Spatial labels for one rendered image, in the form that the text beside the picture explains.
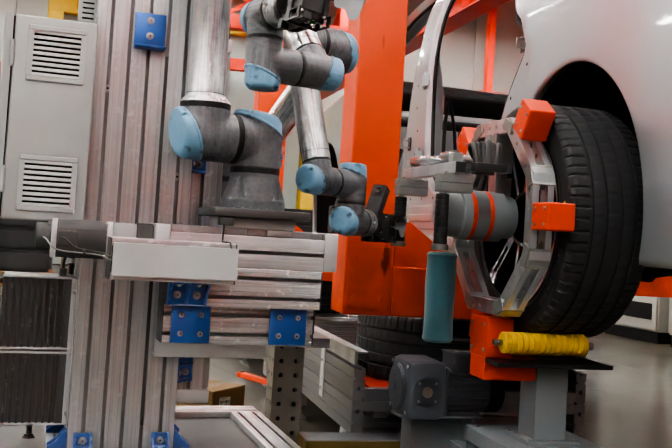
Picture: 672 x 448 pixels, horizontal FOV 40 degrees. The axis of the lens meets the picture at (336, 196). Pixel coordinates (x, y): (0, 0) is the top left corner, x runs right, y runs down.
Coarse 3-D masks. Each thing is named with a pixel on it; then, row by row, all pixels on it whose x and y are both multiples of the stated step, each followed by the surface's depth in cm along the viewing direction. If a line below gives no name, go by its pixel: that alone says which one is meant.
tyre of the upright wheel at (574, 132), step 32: (576, 128) 245; (608, 128) 248; (576, 160) 236; (608, 160) 239; (576, 192) 233; (608, 192) 235; (640, 192) 238; (576, 224) 232; (608, 224) 234; (640, 224) 236; (480, 256) 286; (576, 256) 233; (608, 256) 235; (544, 288) 244; (576, 288) 238; (608, 288) 240; (544, 320) 245; (576, 320) 246; (608, 320) 248
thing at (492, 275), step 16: (544, 144) 250; (512, 176) 285; (512, 192) 276; (512, 240) 269; (496, 256) 284; (512, 256) 286; (496, 272) 278; (512, 272) 282; (544, 272) 245; (496, 288) 274
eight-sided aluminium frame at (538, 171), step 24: (504, 120) 255; (528, 144) 249; (528, 168) 238; (552, 168) 239; (528, 192) 238; (552, 192) 237; (528, 216) 237; (456, 240) 284; (528, 240) 236; (528, 264) 236; (480, 288) 274; (504, 288) 248; (528, 288) 243; (504, 312) 249
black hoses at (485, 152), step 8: (472, 144) 243; (480, 144) 246; (488, 144) 243; (496, 144) 245; (472, 152) 248; (480, 152) 241; (488, 152) 241; (496, 152) 242; (480, 160) 239; (488, 160) 239; (496, 160) 240; (472, 168) 239; (480, 168) 238; (488, 168) 238; (496, 168) 239; (504, 168) 240; (504, 176) 258
